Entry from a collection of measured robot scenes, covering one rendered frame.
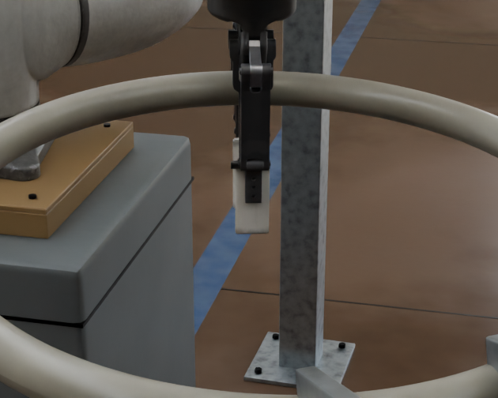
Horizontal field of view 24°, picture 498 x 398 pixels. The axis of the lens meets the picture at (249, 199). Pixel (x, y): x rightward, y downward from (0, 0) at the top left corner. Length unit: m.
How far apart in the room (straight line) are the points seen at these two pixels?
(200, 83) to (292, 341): 1.50
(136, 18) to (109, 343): 0.37
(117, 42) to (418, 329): 1.49
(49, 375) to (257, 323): 2.05
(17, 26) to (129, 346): 0.37
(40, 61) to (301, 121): 1.04
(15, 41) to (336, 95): 0.40
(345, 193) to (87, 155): 2.13
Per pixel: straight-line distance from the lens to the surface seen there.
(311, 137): 2.24
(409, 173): 3.55
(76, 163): 1.28
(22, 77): 1.26
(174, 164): 1.39
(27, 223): 1.18
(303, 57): 2.20
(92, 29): 1.30
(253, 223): 1.03
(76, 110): 0.94
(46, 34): 1.26
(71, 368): 0.62
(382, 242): 3.07
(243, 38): 0.95
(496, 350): 0.63
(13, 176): 1.24
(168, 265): 1.41
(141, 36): 1.36
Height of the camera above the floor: 1.29
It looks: 23 degrees down
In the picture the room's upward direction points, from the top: straight up
